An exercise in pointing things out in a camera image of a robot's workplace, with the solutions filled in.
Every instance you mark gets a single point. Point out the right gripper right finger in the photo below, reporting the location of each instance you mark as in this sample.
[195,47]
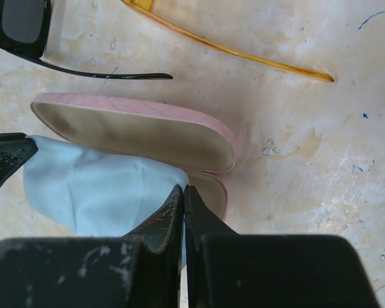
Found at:
[199,221]

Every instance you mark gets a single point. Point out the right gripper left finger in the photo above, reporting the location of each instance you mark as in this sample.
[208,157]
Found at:
[154,278]

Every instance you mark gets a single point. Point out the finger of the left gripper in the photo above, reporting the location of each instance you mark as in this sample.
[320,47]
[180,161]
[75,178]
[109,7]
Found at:
[15,150]

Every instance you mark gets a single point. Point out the pink glasses case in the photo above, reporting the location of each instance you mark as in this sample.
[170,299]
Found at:
[195,142]

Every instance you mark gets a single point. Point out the light blue cleaning cloth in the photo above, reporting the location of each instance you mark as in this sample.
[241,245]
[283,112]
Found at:
[96,194]

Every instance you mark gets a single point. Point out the black sunglasses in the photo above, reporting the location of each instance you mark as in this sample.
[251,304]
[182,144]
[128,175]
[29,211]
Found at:
[24,31]

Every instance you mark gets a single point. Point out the orange sunglasses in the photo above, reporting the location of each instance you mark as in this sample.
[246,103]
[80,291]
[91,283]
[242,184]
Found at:
[144,8]

